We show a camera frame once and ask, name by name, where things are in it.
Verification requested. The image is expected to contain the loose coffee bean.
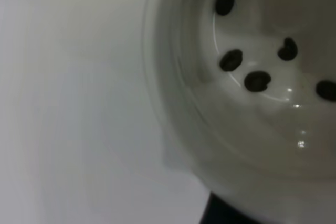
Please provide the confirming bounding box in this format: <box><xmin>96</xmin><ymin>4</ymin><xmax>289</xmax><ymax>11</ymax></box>
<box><xmin>215</xmin><ymin>0</ymin><xmax>235</xmax><ymax>16</ymax></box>
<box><xmin>316</xmin><ymin>80</ymin><xmax>336</xmax><ymax>103</ymax></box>
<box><xmin>277</xmin><ymin>37</ymin><xmax>299</xmax><ymax>61</ymax></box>
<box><xmin>244</xmin><ymin>70</ymin><xmax>272</xmax><ymax>93</ymax></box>
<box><xmin>219</xmin><ymin>49</ymin><xmax>244</xmax><ymax>72</ymax></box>

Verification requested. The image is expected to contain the dark blue ceramic mug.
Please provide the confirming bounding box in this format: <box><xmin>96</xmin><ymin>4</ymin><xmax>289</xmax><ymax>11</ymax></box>
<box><xmin>143</xmin><ymin>0</ymin><xmax>336</xmax><ymax>224</ymax></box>

